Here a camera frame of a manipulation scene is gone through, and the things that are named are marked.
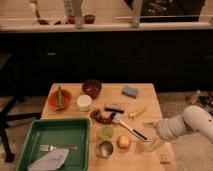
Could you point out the black rectangular eraser block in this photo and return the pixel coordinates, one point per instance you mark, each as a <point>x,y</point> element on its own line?
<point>114,108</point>

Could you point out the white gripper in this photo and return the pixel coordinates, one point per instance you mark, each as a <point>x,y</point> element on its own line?
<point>166,129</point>

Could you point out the black office chair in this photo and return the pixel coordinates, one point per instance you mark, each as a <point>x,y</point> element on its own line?
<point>4,116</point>

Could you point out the silver metal fork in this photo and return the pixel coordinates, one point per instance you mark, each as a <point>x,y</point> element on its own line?
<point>47,148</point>

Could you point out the yellow banana piece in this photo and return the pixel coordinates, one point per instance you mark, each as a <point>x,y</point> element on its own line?
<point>136,113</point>

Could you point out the red bowl on counter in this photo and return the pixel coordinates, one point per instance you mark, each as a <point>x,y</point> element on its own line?
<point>89,19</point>

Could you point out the blue sponge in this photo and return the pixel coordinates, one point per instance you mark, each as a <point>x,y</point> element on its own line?
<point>130,91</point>

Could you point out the green plastic tray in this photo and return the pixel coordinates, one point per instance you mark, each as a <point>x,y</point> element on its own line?
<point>58,133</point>

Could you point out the orange bowl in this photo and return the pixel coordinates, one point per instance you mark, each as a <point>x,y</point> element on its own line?
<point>53,99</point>

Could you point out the white folded paper napkin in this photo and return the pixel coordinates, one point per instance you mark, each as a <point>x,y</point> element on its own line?
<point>50,162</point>

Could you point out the dark red bowl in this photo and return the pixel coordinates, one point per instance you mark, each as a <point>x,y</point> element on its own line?
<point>92,88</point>

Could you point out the green vegetable stick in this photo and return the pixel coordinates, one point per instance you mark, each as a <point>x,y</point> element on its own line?
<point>60,100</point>

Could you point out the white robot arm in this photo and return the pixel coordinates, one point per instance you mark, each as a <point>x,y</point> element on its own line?
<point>193,119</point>

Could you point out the green round lime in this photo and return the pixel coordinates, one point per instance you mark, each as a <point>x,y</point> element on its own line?
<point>106,133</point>

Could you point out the small metal cup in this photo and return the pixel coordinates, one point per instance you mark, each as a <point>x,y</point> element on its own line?
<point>105,149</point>

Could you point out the yellow apple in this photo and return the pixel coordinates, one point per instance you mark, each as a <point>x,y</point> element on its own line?
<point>124,141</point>

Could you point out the white vertical post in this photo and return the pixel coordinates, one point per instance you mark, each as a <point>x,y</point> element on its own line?
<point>77,13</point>

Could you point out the white paper cup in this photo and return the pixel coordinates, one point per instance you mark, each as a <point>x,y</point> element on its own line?
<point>84,102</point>

